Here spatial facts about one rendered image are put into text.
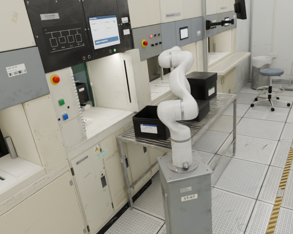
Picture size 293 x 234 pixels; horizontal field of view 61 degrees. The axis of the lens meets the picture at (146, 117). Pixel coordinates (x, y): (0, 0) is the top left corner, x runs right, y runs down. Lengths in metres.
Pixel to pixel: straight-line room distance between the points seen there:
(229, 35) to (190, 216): 3.65
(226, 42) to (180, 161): 3.54
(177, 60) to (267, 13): 4.30
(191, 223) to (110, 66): 1.41
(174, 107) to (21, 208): 1.06
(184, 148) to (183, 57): 0.57
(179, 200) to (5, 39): 1.30
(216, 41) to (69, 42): 3.53
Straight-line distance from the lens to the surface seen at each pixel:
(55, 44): 1.64
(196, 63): 3.40
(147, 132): 1.91
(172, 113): 1.37
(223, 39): 4.82
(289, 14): 5.74
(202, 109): 2.18
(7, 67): 1.48
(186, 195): 1.57
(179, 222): 1.69
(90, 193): 2.03
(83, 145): 1.84
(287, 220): 2.43
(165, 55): 1.63
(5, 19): 1.52
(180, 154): 1.49
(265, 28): 5.81
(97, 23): 1.89
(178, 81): 1.49
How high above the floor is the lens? 1.64
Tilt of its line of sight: 22 degrees down
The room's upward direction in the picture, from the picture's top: 7 degrees counter-clockwise
